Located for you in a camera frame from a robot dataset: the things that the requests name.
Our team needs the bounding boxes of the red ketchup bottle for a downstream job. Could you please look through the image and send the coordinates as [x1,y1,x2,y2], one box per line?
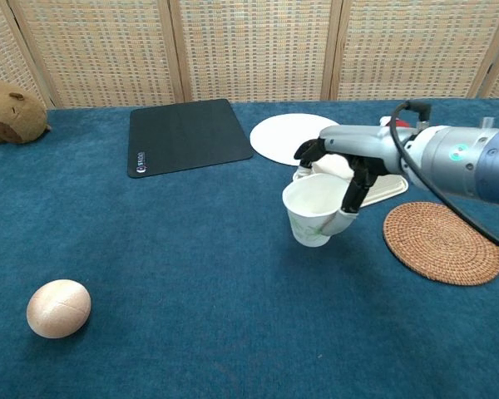
[378,116,417,131]

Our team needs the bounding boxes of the brown capybara plush toy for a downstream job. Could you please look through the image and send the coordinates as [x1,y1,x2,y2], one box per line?
[0,74,52,145]

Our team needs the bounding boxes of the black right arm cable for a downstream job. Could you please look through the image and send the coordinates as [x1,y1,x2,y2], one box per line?
[389,101,499,257]

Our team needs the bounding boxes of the white takeout food box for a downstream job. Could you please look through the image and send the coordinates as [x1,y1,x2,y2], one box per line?
[291,153,410,208]

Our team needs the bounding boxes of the pink beige ball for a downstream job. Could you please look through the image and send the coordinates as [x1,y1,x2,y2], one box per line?
[26,278,92,339]

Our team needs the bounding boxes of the white paper cup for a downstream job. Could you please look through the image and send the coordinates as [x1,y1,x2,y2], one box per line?
[282,173,354,249]

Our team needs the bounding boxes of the woven bamboo folding screen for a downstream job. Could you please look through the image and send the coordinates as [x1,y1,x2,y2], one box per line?
[0,0,499,109]

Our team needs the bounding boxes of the white round plate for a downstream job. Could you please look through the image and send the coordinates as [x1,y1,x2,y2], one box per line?
[249,112,342,167]

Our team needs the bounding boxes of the black mouse pad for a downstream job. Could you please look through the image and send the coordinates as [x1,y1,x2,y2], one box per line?
[126,98,254,180]

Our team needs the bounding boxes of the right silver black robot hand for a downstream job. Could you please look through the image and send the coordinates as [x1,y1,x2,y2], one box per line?
[294,123,419,225]

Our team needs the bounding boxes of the brown woven round coaster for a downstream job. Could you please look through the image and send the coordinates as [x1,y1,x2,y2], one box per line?
[383,201,499,287]

